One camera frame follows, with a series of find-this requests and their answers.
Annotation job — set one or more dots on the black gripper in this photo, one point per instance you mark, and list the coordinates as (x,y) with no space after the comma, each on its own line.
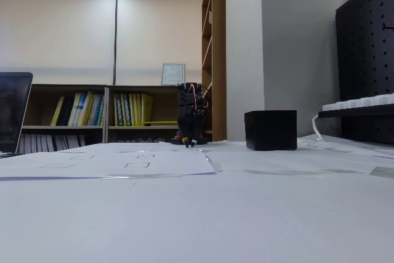
(185,117)

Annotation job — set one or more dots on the white blue book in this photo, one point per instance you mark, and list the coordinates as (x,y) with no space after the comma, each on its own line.
(127,115)

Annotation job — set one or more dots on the paper sheet with drawn squares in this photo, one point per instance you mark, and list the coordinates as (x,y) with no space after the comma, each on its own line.
(92,167)

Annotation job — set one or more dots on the black shelf bar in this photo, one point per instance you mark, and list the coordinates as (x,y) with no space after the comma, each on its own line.
(354,113)

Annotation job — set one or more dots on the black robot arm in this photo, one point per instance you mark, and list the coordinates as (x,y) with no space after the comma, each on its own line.
(201,141)

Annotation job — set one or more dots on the low wooden bookshelf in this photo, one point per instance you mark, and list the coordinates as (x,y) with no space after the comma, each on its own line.
(43,90)
(123,89)

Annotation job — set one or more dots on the black pegboard hook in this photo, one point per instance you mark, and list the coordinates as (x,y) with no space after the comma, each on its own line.
(388,27)

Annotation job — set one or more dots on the slim yellow binder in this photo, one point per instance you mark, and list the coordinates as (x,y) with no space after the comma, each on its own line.
(115,112)
(140,112)
(135,112)

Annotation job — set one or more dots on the wide yellow binder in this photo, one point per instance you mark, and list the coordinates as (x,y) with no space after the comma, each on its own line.
(147,110)

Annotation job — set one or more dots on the tall wooden bookshelf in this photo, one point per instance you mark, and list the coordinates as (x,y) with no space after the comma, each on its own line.
(218,59)

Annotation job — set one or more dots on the black pegboard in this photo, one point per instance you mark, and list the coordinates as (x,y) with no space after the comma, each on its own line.
(363,44)

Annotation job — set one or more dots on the slanted yellow book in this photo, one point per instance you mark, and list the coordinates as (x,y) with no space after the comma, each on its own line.
(57,112)

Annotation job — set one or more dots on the black square bin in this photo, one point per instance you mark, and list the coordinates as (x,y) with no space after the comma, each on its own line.
(271,130)

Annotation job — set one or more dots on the framed white notice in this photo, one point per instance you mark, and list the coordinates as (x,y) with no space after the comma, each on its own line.
(174,73)

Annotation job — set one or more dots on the black laptop screen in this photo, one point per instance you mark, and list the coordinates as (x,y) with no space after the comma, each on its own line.
(12,106)

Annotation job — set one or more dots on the white power strip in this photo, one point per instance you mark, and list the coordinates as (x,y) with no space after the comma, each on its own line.
(363,102)

